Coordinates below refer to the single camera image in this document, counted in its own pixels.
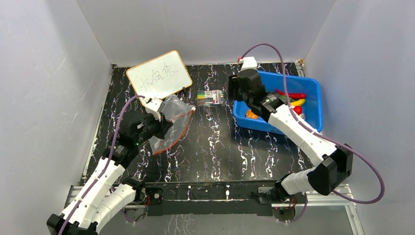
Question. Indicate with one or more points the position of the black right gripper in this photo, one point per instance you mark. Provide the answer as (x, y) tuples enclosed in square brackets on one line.
[(238, 89)]

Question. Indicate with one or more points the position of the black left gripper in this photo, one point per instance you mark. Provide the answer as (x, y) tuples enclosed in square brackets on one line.
[(163, 126)]

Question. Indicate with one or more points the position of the clear zip top bag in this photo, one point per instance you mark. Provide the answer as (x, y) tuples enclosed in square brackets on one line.
[(179, 114)]

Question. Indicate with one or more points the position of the red chili pepper toy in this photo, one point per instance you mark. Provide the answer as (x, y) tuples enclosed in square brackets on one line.
[(292, 95)]

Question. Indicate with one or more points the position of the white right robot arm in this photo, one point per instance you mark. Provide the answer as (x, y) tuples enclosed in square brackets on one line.
[(332, 163)]

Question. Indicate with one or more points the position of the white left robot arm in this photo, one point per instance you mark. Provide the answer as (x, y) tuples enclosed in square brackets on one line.
[(94, 206)]

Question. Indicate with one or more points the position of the orange crinkled food toy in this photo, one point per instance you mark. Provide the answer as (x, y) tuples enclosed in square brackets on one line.
[(249, 114)]

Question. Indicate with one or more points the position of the marker pen pack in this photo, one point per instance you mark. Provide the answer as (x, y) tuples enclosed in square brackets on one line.
[(210, 98)]

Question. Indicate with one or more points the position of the yellow framed whiteboard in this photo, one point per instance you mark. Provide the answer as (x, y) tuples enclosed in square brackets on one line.
[(159, 77)]

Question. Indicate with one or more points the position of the yellow banana toy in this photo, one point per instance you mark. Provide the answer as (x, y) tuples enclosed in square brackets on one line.
[(299, 102)]

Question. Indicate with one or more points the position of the red strawberry toy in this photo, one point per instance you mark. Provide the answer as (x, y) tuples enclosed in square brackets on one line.
[(298, 110)]

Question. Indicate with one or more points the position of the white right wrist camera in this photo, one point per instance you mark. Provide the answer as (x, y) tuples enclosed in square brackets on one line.
[(247, 63)]

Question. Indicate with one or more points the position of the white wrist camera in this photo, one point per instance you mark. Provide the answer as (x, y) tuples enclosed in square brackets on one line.
[(154, 107), (247, 63)]

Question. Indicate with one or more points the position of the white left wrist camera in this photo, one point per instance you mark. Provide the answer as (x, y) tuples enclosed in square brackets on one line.
[(154, 107)]

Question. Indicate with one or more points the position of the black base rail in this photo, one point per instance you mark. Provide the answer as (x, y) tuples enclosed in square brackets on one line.
[(231, 197)]

